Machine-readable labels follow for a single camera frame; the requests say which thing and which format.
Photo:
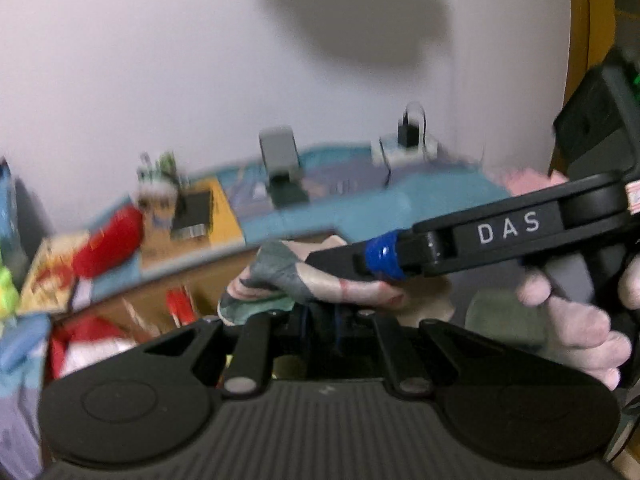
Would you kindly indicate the wooden door with glass panes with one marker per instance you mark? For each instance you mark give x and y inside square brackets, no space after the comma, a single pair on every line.
[585,20]

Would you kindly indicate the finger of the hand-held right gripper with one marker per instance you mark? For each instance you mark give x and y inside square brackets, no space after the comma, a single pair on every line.
[385,257]

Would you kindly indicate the red cloth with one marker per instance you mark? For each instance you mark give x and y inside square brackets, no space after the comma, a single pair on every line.
[85,332]

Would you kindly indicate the light blue plastic bag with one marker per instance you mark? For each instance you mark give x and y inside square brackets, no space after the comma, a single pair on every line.
[20,350]

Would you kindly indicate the orange book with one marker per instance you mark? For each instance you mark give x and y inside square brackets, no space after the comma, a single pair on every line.
[225,220]

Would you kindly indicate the person's right hand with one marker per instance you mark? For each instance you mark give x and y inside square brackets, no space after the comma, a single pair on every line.
[580,330]

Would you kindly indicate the red pouch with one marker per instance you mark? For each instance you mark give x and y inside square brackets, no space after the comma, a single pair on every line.
[107,245]

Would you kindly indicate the black phone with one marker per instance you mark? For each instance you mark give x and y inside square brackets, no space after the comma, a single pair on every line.
[191,212]

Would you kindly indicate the blue printed tablecloth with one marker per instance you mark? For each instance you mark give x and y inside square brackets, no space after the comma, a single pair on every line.
[430,190]

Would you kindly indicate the grey and pink patterned cloth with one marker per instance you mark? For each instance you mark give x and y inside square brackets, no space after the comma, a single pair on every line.
[280,266]

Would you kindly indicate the panda plush toy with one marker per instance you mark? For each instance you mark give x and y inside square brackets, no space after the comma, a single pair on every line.
[157,190]

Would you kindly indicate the black charger plug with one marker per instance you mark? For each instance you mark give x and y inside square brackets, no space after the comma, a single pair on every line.
[408,134]

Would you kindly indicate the pink paper sheets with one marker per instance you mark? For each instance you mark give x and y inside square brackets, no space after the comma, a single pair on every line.
[530,182]

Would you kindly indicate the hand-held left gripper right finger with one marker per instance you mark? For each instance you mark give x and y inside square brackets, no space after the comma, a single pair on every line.
[395,355]

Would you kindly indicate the colourful picture book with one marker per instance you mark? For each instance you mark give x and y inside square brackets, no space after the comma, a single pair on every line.
[47,270]

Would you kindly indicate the bright green toy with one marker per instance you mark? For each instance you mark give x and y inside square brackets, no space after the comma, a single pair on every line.
[9,290]

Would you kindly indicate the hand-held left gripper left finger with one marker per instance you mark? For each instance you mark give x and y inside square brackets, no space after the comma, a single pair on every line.
[255,350]

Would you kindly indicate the grey phone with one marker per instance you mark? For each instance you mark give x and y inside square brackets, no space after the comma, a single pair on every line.
[280,152]

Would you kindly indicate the dark green phone stand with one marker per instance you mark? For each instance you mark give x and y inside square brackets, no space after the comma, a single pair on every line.
[289,191]

